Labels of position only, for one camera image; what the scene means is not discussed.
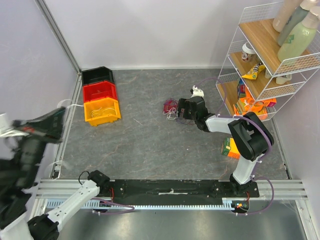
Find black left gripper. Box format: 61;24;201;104
13;104;71;184

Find green lotion bottle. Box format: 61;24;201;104
277;6;320;66

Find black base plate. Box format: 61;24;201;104
97;179;260;202

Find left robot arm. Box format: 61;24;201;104
0;106;110;240

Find orange snack boxes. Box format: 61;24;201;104
233;88;277;121

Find slotted cable duct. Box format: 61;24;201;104
46;197;238;210

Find red plastic bin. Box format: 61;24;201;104
82;81;118;103

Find yellow snack bag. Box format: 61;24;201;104
241;62;266;80

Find white wire shelf rack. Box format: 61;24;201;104
216;2;320;121

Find yellow plastic bin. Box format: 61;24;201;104
83;97;122;127

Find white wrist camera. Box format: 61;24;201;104
190;85;205;98
0;113;15;138

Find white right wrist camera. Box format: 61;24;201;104
190;85;205;98

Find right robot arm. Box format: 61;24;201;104
176;96;274;197

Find paper coffee cup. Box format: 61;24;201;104
241;41;256;62

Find beige bottle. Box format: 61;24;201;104
272;0;302;33

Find colourful small carton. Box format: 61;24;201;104
237;78;248;99

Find grey green bottle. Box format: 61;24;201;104
277;0;319;47

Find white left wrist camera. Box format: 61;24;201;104
0;113;15;138

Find small white bottle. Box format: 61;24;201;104
264;70;292;85

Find black plastic bin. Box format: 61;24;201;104
81;66;115;86

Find red thin cable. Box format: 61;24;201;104
162;97;179;114

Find green orange box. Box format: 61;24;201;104
221;137;241;159

